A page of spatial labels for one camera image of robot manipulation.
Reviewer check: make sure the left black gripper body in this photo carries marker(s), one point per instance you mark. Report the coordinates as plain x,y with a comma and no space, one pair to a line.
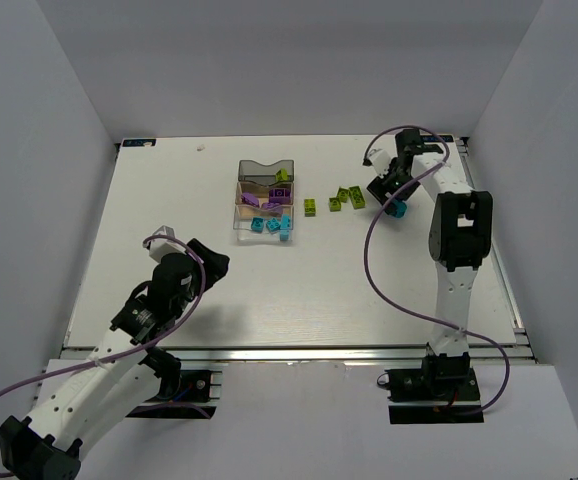
203,261

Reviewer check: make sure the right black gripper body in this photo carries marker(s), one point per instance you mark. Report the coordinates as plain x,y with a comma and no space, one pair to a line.
386,187

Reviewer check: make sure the purple and green lego stack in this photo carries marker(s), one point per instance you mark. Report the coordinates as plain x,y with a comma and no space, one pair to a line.
282,176

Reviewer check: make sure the small cyan square lego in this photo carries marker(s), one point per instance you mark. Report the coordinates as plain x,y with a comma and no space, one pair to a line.
257,224

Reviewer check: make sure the purple square lego brick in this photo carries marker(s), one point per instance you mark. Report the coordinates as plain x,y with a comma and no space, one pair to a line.
280,196

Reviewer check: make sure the small cyan lego brick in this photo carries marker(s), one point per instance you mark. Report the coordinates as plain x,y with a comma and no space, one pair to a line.
274,226

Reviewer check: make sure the purple round lego piece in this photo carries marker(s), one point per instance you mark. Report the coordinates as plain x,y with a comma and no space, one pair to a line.
272,209

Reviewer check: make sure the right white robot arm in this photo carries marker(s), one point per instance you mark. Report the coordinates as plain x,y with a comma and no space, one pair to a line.
460,232

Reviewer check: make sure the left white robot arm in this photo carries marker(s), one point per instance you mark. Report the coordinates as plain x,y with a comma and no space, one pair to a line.
127,367

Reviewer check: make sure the right corner label sticker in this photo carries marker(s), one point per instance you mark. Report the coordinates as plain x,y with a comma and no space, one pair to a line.
436,139

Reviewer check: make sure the corner label sticker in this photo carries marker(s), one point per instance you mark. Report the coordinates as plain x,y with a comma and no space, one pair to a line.
138,143
436,139

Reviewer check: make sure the long green lego brick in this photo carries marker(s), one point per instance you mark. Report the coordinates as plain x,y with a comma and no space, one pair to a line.
356,197

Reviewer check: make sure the clear transparent container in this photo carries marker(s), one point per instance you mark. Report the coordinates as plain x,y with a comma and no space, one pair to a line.
245,235

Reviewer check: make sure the grey transparent container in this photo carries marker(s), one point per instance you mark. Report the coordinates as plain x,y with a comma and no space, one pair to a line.
264,174

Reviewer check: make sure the left corner label sticker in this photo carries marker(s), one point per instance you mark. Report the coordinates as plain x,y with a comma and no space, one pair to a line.
138,143

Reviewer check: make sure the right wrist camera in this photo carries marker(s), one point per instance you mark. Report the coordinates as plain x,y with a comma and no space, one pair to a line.
380,160

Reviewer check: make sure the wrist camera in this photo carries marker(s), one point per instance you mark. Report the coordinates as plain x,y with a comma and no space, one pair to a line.
160,247
380,160

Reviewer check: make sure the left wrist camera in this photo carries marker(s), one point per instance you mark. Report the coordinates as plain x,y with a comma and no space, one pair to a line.
160,247

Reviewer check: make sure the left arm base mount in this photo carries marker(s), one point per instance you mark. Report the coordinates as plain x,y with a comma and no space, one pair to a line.
184,393

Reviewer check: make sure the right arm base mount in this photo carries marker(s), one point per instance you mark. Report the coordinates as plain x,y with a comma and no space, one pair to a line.
442,390

